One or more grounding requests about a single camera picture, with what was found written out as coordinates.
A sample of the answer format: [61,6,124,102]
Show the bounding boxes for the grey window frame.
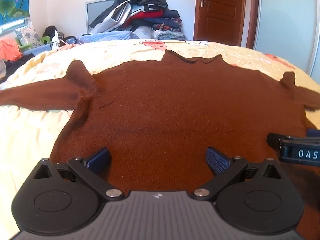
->
[0,17,32,34]

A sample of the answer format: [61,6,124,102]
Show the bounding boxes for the yellow floral bed quilt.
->
[0,39,320,240]

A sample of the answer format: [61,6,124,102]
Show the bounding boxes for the green plastic stool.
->
[16,35,52,52]

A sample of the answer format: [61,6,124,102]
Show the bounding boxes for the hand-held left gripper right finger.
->
[192,146,288,202]

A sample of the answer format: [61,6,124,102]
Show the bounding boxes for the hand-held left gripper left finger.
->
[33,147,125,202]

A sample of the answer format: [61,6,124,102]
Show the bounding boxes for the grey framed panel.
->
[85,0,118,32]

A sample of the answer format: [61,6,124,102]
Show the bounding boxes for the floral pillow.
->
[15,24,42,47]

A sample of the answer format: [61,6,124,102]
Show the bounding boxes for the brown knitted sweater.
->
[0,49,320,240]

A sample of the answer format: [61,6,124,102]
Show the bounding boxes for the black bag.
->
[42,26,58,39]

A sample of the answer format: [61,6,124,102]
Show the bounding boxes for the blue quilted blanket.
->
[22,30,139,55]

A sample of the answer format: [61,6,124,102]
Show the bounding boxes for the orange plastic bag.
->
[0,39,22,61]

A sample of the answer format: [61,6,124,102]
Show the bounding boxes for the white wardrobe sliding door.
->
[253,0,320,78]

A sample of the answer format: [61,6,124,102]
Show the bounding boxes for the lotus flower wall poster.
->
[0,0,31,24]

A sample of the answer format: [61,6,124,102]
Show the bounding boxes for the brown wooden door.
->
[194,0,259,48]

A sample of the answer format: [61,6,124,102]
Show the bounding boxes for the black jacket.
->
[0,53,35,83]

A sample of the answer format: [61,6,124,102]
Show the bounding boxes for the pile of folded clothes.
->
[89,0,188,40]

